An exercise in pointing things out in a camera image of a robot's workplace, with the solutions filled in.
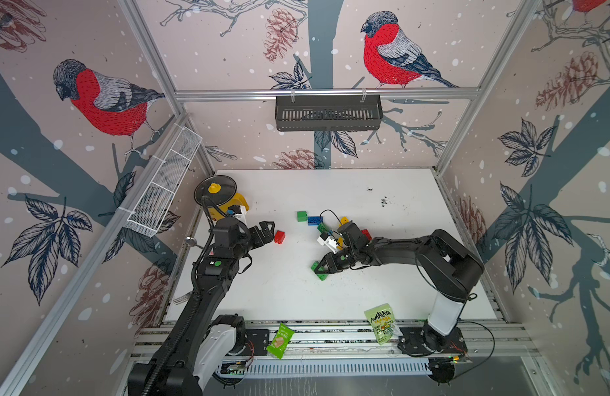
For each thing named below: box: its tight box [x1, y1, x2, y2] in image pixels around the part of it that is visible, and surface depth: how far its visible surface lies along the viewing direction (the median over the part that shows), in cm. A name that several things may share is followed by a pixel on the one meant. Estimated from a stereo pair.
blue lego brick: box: [307, 216, 324, 227], surface depth 103 cm
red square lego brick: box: [273, 230, 287, 246], surface depth 97 cm
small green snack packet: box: [266, 322, 296, 360], surface depth 75 cm
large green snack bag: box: [363, 303, 396, 346], surface depth 78 cm
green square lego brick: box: [296, 210, 308, 222], surface depth 105 cm
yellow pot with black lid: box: [193, 174, 249, 222], surface depth 100 cm
